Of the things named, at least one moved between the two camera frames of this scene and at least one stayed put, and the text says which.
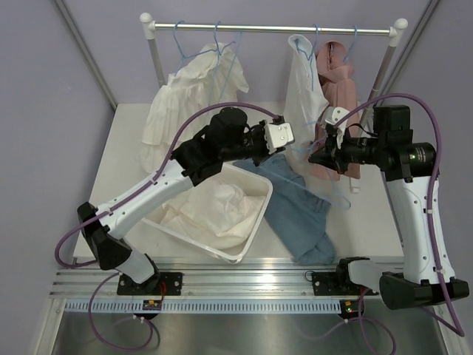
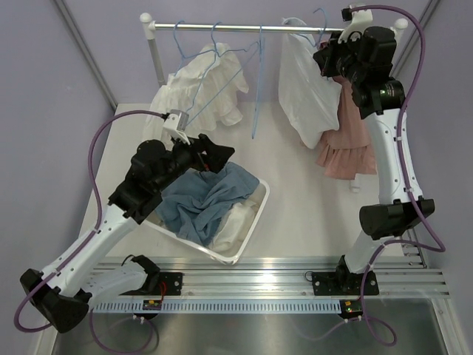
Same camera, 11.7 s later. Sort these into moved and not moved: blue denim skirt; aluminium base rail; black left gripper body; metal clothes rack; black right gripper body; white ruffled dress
Moved: blue denim skirt; black left gripper body; black right gripper body
Not moved: metal clothes rack; aluminium base rail; white ruffled dress
